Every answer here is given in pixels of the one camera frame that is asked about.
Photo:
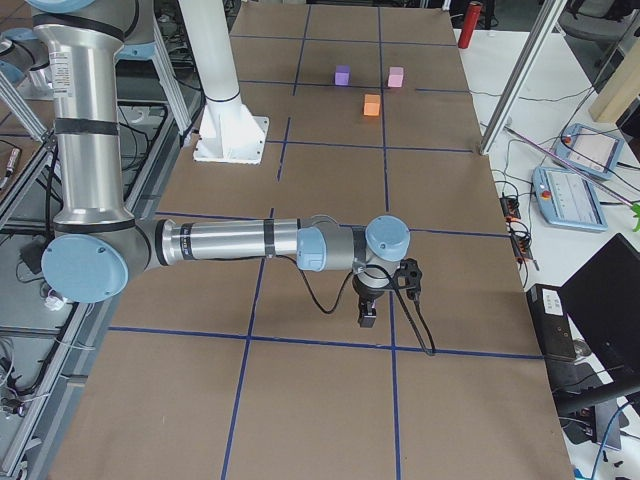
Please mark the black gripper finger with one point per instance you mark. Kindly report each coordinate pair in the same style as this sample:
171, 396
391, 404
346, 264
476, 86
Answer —
364, 313
372, 314

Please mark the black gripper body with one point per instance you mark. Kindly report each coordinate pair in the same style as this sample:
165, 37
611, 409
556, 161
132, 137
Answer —
368, 292

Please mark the orange foam block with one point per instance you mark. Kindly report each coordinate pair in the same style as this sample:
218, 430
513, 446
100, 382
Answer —
372, 105

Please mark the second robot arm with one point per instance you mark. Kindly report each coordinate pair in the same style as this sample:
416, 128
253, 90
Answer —
25, 63

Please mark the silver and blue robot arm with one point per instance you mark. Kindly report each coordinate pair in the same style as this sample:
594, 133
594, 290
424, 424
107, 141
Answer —
99, 245

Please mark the orange black power strip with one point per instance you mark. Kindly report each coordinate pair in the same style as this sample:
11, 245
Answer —
510, 207

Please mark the black computer box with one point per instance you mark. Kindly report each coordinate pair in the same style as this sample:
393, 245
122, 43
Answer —
550, 323

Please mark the purple foam block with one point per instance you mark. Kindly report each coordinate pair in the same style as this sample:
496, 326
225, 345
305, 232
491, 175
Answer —
342, 75

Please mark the pink foam block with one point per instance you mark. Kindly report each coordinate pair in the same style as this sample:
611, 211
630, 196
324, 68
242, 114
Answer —
395, 77

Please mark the lower teach pendant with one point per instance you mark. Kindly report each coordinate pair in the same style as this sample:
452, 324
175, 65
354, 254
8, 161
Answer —
566, 200

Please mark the teach pendant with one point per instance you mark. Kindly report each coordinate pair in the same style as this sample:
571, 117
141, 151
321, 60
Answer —
566, 200
592, 151

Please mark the pink rod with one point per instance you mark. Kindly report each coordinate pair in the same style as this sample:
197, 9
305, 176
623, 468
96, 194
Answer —
558, 160

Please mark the black monitor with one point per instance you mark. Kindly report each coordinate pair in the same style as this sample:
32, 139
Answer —
602, 300

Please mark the upper teach pendant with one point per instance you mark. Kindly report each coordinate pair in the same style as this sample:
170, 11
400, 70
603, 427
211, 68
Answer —
592, 151

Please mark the red cylinder bottle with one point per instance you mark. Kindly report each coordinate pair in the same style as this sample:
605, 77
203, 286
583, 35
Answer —
470, 21

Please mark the wooden plank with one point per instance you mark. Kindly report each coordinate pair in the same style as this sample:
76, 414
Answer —
620, 90

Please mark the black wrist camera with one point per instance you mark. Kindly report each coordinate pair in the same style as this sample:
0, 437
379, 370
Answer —
408, 277

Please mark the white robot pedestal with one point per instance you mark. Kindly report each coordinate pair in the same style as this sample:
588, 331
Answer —
229, 132

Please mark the aluminium frame post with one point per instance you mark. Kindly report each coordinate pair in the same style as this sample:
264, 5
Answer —
542, 28

